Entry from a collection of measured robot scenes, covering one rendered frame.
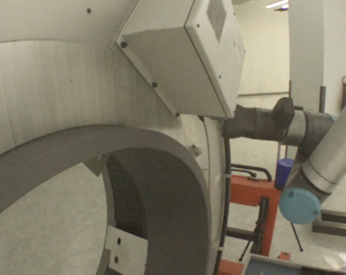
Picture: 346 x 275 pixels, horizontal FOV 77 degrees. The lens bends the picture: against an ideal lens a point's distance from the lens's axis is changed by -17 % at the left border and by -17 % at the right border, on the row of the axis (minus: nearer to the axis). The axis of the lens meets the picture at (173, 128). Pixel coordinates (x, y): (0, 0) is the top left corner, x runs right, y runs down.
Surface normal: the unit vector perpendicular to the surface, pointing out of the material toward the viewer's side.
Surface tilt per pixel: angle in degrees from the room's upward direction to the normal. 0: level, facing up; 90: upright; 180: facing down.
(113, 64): 90
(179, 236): 87
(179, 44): 138
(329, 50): 90
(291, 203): 94
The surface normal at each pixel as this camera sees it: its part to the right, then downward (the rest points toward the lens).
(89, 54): 0.88, 0.08
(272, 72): 0.19, 0.26
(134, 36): -0.28, 0.89
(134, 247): -0.47, -0.20
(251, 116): -0.13, -0.47
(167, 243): -0.47, 0.09
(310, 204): -0.58, 0.33
